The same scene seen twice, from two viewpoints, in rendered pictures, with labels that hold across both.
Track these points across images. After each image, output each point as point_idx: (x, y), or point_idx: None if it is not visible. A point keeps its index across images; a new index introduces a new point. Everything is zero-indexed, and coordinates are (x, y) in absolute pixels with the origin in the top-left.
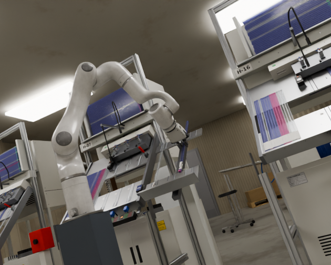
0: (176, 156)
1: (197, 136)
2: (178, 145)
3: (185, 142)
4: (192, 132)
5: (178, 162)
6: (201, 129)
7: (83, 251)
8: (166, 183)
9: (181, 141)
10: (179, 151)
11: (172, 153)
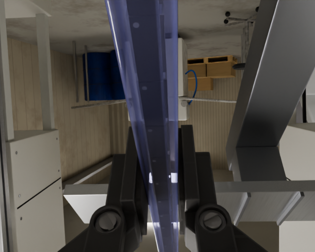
0: (310, 131)
1: (98, 185)
2: (275, 175)
3: (109, 204)
4: (148, 220)
5: None
6: (80, 218)
7: None
8: None
9: (184, 233)
10: (279, 128)
11: None
